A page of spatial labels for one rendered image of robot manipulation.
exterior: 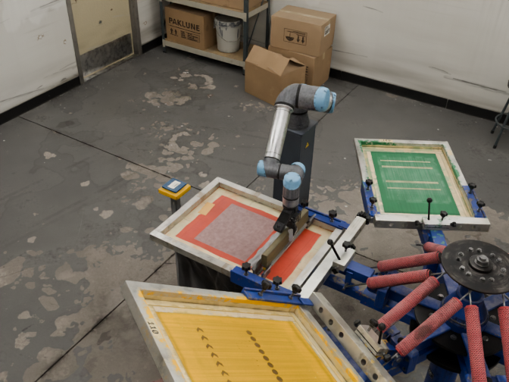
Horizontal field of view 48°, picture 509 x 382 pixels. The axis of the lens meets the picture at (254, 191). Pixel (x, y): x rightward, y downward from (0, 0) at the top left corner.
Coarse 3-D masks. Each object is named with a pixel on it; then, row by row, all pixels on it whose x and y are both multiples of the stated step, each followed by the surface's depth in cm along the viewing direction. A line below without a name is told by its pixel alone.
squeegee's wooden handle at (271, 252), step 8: (304, 208) 283; (304, 216) 281; (296, 224) 274; (288, 232) 269; (296, 232) 277; (280, 240) 264; (288, 240) 271; (272, 248) 259; (280, 248) 266; (264, 256) 255; (272, 256) 260; (264, 264) 258
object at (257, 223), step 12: (216, 204) 305; (228, 204) 305; (240, 204) 305; (216, 216) 297; (228, 216) 297; (240, 216) 297; (252, 216) 297; (264, 216) 298; (240, 228) 289; (252, 228) 289; (264, 228) 290; (264, 240) 282; (300, 240) 283; (312, 240) 283; (300, 252) 276
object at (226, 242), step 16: (192, 224) 291; (208, 224) 291; (192, 240) 281; (208, 240) 281; (224, 240) 282; (240, 240) 282; (256, 240) 282; (224, 256) 272; (240, 256) 273; (288, 256) 273; (272, 272) 264; (288, 272) 265
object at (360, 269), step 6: (354, 264) 258; (360, 264) 258; (348, 270) 256; (354, 270) 255; (360, 270) 255; (366, 270) 255; (372, 270) 255; (354, 276) 256; (360, 276) 254; (366, 276) 252; (366, 282) 254
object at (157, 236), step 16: (208, 192) 309; (240, 192) 310; (256, 192) 308; (192, 208) 300; (320, 224) 290; (160, 240) 277; (176, 240) 276; (336, 240) 280; (192, 256) 269; (208, 256) 267; (320, 256) 269; (224, 272) 262; (304, 272) 260
